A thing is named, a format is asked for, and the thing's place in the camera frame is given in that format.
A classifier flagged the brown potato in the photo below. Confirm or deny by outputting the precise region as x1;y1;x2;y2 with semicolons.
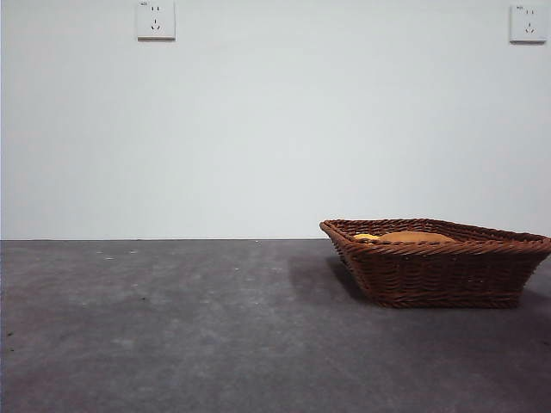
378;231;457;245

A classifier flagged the brown wicker basket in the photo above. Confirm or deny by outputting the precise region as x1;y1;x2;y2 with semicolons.
319;218;551;310

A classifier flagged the white wall socket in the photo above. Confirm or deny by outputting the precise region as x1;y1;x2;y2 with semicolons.
136;0;176;43
509;3;542;44

